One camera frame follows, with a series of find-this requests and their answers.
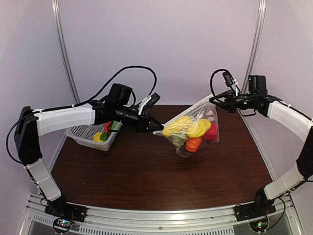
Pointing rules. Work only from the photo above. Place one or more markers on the aluminium front rail frame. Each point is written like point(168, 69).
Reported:
point(211, 221)

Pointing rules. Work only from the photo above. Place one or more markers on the yellow toy banana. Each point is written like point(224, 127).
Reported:
point(198, 129)

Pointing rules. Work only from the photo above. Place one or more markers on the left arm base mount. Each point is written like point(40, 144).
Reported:
point(66, 221)

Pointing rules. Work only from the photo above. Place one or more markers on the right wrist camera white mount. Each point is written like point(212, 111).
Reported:
point(231, 82)

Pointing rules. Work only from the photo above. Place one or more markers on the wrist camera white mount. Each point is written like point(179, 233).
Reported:
point(231, 82)
point(148, 102)

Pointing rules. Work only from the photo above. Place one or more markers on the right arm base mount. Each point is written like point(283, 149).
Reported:
point(257, 217)

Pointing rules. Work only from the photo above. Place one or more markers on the right aluminium corner post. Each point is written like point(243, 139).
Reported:
point(260, 21)

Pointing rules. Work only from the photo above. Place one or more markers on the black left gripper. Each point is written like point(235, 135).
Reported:
point(142, 125)

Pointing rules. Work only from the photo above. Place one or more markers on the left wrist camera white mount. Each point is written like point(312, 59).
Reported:
point(148, 102)

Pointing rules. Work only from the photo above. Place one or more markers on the aluminium corner post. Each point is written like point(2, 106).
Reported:
point(260, 21)
point(63, 49)

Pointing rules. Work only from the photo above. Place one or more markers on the clear dotted zip top bag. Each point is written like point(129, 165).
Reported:
point(202, 109)

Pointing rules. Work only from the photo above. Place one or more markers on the green toy cucumber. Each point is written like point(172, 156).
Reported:
point(114, 125)

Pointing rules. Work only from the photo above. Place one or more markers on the yellow toy lemon green leaf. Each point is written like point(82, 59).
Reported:
point(100, 137)

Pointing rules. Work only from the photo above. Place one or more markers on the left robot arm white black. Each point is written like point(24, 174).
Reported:
point(33, 124)

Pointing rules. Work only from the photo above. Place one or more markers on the white perforated plastic basket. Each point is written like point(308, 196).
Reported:
point(83, 135)

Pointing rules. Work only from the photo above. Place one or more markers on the left aluminium corner post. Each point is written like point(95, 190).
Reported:
point(63, 49)

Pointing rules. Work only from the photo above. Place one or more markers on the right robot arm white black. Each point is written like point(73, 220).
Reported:
point(274, 108)

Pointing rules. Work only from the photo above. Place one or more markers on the red toy bell pepper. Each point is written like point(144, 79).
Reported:
point(211, 134)

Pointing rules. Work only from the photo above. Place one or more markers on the orange toy pumpkin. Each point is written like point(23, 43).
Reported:
point(192, 145)

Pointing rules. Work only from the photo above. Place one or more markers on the yellow toy corn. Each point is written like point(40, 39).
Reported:
point(176, 126)

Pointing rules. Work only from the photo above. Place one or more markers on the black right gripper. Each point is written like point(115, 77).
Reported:
point(227, 105)

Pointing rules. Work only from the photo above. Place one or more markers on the orange toy carrot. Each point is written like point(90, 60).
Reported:
point(107, 127)

